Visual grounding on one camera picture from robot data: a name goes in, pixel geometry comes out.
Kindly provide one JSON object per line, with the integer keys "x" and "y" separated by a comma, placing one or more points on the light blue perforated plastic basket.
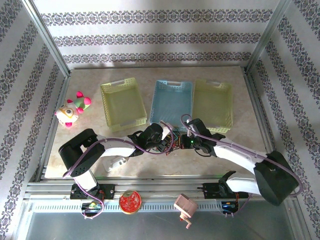
{"x": 170, "y": 100}

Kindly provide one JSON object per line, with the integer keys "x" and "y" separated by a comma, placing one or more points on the pink wooden crank toy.
{"x": 186, "y": 206}

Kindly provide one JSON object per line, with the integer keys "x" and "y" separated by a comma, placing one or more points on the white pink green plush toy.
{"x": 71, "y": 110}

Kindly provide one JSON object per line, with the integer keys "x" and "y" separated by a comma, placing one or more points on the aluminium frame post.
{"x": 45, "y": 35}
{"x": 268, "y": 35}

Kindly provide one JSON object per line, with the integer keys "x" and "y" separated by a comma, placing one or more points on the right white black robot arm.
{"x": 270, "y": 180}

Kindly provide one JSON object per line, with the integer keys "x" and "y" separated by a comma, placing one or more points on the lime green perforated plastic basket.
{"x": 122, "y": 105}

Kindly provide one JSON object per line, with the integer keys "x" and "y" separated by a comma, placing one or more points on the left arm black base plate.
{"x": 107, "y": 192}

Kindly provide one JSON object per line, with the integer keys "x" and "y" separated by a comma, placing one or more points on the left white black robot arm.
{"x": 82, "y": 150}

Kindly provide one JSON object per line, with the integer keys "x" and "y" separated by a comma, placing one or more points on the red round patterned tin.
{"x": 130, "y": 202}

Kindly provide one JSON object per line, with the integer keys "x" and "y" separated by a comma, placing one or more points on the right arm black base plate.
{"x": 208, "y": 191}

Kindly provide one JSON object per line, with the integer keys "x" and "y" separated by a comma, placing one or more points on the aluminium rail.
{"x": 155, "y": 186}

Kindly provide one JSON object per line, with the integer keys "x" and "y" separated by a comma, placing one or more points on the pale yellow perforated plastic basket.
{"x": 212, "y": 102}

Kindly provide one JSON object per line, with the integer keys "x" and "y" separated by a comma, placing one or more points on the white plastic block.
{"x": 115, "y": 163}

